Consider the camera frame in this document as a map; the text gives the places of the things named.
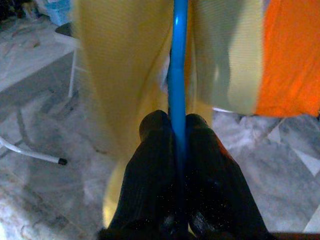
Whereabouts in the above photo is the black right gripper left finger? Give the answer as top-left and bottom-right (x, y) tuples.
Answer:
(98, 109), (176, 240)

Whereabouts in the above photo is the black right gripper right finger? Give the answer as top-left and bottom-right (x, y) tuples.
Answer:
(185, 113), (276, 240)

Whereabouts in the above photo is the blue plastic hanger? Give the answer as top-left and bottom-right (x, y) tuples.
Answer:
(166, 0), (190, 233)

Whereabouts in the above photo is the yellow shirt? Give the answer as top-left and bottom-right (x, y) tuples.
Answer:
(72, 0), (265, 228)

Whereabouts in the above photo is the orange shirt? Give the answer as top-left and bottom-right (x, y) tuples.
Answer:
(254, 0), (320, 118)

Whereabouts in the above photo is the white plastic folding table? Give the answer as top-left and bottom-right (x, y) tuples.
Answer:
(0, 51), (76, 166)

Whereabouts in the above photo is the light blue pillow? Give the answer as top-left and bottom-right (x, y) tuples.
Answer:
(46, 0), (72, 27)

